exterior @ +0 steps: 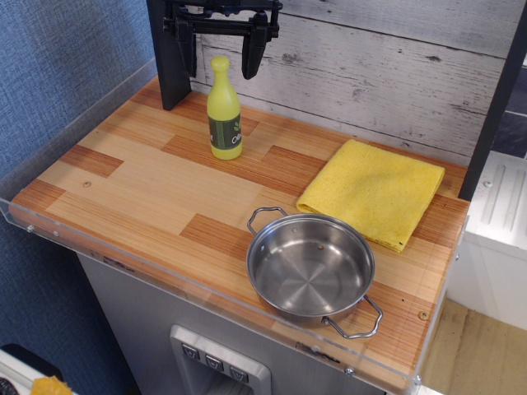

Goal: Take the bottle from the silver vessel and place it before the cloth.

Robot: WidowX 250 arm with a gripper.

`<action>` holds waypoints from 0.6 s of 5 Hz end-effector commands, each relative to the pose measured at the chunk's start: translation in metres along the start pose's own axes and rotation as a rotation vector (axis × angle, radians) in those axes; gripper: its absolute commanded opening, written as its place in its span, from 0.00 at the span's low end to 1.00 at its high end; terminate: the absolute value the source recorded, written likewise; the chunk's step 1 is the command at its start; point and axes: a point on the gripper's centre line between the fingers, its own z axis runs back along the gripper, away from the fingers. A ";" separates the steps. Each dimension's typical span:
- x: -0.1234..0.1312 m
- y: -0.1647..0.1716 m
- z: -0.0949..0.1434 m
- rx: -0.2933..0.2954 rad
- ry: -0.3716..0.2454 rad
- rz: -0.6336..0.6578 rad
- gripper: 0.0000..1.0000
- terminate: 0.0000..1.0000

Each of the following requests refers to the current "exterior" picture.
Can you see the grey toy fridge cabinet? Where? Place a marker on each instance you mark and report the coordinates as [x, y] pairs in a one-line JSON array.
[[141, 313]]

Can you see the silver dispenser button panel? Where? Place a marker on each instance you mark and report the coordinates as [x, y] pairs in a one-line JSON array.
[[203, 362]]

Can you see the clear acrylic table guard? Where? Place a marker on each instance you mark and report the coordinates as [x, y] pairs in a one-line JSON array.
[[64, 320]]

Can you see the yellow olive oil bottle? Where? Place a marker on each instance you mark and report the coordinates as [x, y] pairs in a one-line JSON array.
[[223, 109]]

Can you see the white toy sink unit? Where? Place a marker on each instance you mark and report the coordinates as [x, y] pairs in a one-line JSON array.
[[489, 271]]

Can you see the yellow folded towel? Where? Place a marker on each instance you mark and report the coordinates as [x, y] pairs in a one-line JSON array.
[[381, 194]]

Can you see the black frame post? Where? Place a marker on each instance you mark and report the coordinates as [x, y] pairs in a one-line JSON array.
[[501, 96], [173, 80]]

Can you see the black left frame post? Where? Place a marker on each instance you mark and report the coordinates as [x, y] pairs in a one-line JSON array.
[[173, 80]]

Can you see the yellow black object corner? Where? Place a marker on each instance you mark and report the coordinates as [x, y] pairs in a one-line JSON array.
[[40, 386]]

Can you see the black right frame post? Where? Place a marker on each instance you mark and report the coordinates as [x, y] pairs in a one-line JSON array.
[[501, 96]]

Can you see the stainless steel pot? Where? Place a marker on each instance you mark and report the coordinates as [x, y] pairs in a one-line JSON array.
[[312, 269]]

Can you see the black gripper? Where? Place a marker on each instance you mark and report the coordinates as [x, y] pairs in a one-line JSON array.
[[256, 21]]

